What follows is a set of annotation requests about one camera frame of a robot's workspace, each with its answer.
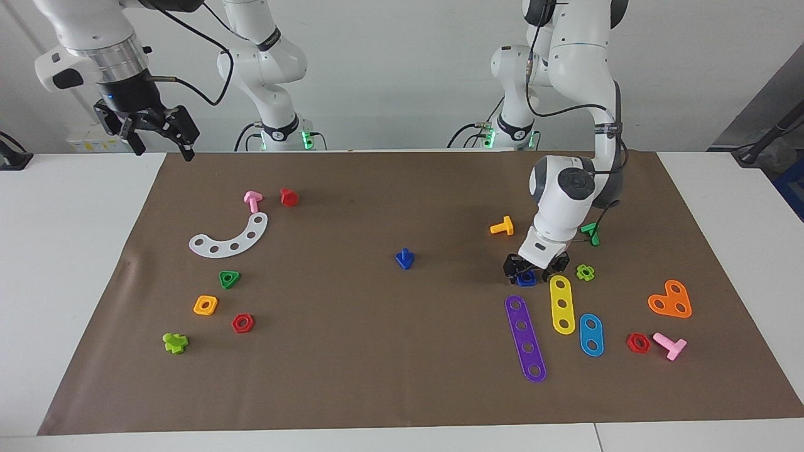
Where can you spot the lime green flower nut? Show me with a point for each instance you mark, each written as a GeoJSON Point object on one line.
{"type": "Point", "coordinates": [590, 274]}

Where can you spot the orange three-hole heart plate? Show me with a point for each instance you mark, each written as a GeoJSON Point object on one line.
{"type": "Point", "coordinates": [671, 301]}

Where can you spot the red plastic screw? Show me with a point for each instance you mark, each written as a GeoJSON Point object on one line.
{"type": "Point", "coordinates": [289, 198]}

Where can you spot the green triangle nut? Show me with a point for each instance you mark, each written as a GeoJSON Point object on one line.
{"type": "Point", "coordinates": [235, 275]}

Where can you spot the white curved five-hole plate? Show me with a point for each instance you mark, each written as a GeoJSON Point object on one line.
{"type": "Point", "coordinates": [242, 241]}

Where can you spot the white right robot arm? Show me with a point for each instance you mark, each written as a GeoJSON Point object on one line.
{"type": "Point", "coordinates": [88, 25]}

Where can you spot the blue crate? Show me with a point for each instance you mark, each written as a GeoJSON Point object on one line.
{"type": "Point", "coordinates": [794, 194]}

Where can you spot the black desk clamp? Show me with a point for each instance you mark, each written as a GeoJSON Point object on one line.
{"type": "Point", "coordinates": [16, 160]}

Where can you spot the brown table mat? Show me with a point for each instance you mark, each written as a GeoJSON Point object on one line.
{"type": "Point", "coordinates": [402, 351]}

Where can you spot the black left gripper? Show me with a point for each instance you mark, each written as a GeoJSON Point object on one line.
{"type": "Point", "coordinates": [512, 260]}

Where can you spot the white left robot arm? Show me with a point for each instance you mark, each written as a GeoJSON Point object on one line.
{"type": "Point", "coordinates": [565, 201]}

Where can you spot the orange square nut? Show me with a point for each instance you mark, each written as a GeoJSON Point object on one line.
{"type": "Point", "coordinates": [197, 306]}

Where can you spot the pink plastic screw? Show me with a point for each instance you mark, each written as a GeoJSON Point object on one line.
{"type": "Point", "coordinates": [253, 201]}
{"type": "Point", "coordinates": [672, 346]}

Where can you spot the purple four-hole strip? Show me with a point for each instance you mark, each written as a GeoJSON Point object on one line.
{"type": "Point", "coordinates": [526, 337]}

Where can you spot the green plastic screw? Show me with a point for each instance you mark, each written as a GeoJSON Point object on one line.
{"type": "Point", "coordinates": [593, 236]}

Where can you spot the blue square nut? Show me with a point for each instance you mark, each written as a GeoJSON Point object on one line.
{"type": "Point", "coordinates": [526, 281]}

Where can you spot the lime green cross-head screw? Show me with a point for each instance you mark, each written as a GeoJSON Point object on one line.
{"type": "Point", "coordinates": [174, 344]}

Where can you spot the blue two-hole strip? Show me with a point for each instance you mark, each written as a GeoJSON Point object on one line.
{"type": "Point", "coordinates": [591, 334]}

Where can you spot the blue triangle-head screw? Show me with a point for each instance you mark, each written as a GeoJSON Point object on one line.
{"type": "Point", "coordinates": [405, 258]}

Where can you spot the black tripod stand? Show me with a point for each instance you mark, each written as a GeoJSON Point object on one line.
{"type": "Point", "coordinates": [776, 129]}

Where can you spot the orange plastic screw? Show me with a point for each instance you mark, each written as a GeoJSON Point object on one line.
{"type": "Point", "coordinates": [505, 226]}

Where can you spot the white socket box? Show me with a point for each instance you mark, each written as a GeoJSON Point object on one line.
{"type": "Point", "coordinates": [88, 143]}

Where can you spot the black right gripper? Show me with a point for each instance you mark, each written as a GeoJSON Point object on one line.
{"type": "Point", "coordinates": [135, 103]}

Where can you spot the yellow three-hole strip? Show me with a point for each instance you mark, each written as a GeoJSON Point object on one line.
{"type": "Point", "coordinates": [562, 294]}

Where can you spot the red hex nut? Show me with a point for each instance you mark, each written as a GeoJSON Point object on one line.
{"type": "Point", "coordinates": [236, 324]}
{"type": "Point", "coordinates": [630, 343]}

